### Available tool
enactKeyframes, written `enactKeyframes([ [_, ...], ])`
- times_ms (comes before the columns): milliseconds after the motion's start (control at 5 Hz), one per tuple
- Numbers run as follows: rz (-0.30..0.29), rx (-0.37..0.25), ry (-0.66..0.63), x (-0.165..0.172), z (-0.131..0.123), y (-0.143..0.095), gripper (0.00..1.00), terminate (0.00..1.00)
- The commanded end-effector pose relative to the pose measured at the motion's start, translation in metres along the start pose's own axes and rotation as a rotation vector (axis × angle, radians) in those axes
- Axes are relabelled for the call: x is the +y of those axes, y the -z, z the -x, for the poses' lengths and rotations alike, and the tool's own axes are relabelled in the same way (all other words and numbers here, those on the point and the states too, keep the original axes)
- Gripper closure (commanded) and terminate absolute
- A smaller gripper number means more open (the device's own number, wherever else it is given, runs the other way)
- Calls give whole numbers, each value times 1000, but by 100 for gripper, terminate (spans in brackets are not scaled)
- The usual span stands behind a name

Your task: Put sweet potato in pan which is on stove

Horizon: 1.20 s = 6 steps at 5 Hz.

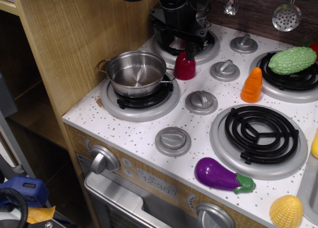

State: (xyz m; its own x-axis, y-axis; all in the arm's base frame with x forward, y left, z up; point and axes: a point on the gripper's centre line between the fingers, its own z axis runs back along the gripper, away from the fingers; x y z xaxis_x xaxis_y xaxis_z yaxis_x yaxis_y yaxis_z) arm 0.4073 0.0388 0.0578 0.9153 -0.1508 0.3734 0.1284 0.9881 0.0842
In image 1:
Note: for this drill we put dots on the grey stove knob back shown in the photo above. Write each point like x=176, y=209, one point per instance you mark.
x=244, y=44

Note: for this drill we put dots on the front right burner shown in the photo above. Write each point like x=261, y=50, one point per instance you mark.
x=258, y=142

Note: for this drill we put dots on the hanging steel utensil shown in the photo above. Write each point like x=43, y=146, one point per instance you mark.
x=231, y=7

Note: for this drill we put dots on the orange toy carrot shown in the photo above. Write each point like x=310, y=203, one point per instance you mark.
x=252, y=88

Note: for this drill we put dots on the grey oven door handle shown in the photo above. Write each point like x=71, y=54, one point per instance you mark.
x=122, y=200

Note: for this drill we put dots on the burner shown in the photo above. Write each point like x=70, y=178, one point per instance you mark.
x=301, y=87
x=205, y=56
x=258, y=142
x=141, y=109

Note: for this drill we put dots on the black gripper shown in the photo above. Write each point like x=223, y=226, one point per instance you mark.
x=166, y=24

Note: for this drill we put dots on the yellow toy at right edge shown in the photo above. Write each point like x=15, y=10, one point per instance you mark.
x=314, y=147

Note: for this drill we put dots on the small steel pan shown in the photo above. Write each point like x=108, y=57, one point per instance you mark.
x=135, y=73

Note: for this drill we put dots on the left oven dial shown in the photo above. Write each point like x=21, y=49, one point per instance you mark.
x=103, y=159

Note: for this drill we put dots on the hanging steel skimmer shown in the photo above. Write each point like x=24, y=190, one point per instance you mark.
x=287, y=17

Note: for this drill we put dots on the back left burner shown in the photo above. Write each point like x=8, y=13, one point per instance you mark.
x=205, y=56

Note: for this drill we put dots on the blue device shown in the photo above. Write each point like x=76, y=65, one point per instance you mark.
x=33, y=190

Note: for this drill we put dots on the yellow toy corn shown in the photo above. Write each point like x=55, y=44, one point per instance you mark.
x=286, y=212

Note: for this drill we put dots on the right oven dial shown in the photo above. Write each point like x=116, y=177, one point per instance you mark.
x=212, y=216

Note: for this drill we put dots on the red toy pepper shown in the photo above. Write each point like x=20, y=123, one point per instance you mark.
x=312, y=45

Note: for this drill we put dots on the purple toy eggplant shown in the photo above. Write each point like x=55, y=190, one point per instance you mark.
x=212, y=174

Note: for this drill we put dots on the oven dial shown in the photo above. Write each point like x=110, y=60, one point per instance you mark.
x=212, y=216
x=103, y=159

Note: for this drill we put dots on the wooden shelf cabinet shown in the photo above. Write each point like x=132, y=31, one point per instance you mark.
x=48, y=53

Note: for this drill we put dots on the front left burner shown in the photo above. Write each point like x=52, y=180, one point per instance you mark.
x=141, y=109

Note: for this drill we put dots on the green toy bitter gourd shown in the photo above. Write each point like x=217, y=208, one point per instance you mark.
x=292, y=60

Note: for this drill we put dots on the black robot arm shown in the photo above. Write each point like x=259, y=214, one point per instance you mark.
x=174, y=5

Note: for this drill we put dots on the steel pot with lid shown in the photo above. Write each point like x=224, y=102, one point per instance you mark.
x=204, y=17

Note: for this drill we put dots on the orange tape piece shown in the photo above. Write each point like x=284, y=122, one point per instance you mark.
x=37, y=215

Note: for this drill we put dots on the back right burner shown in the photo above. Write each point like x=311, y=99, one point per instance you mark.
x=301, y=87

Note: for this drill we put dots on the grey stove knob front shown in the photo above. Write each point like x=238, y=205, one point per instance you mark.
x=173, y=141

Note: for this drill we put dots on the grey stove knob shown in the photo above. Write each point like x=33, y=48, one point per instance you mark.
x=173, y=141
x=201, y=103
x=244, y=44
x=225, y=71

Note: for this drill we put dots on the grey toy sink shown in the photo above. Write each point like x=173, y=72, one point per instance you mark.
x=308, y=190

